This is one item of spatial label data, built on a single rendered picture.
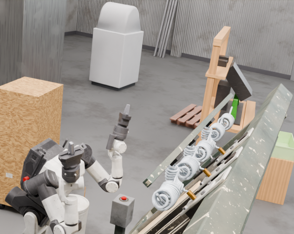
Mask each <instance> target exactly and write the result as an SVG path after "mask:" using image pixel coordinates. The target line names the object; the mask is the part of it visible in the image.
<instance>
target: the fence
mask: <svg viewBox="0 0 294 234"><path fill-rule="evenodd" d="M214 163H215V162H214ZM214 163H213V164H212V165H210V166H209V167H208V168H207V170H208V171H209V172H210V173H211V172H212V171H213V170H215V169H216V168H217V167H218V166H217V165H216V166H215V167H214V166H213V165H214ZM204 178H205V174H204V172H202V173H201V174H200V175H199V176H198V177H197V178H196V179H193V180H192V181H191V182H190V183H189V184H187V185H186V186H185V187H184V188H185V190H189V189H190V188H192V187H193V186H194V185H195V184H196V183H198V182H199V181H201V182H202V181H203V180H204ZM185 193H186V192H184V191H183V192H182V193H181V194H180V196H179V198H180V197H181V196H182V195H183V194H185ZM162 212H163V211H159V210H158V211H156V212H155V213H154V214H153V215H152V216H151V217H149V218H148V219H147V220H146V221H145V222H144V223H142V224H141V225H140V226H139V228H138V231H139V232H140V231H142V230H143V229H144V228H145V227H146V226H147V225H149V224H150V223H151V222H152V221H153V220H154V219H156V218H157V217H158V216H159V215H160V214H161V213H162Z"/></svg>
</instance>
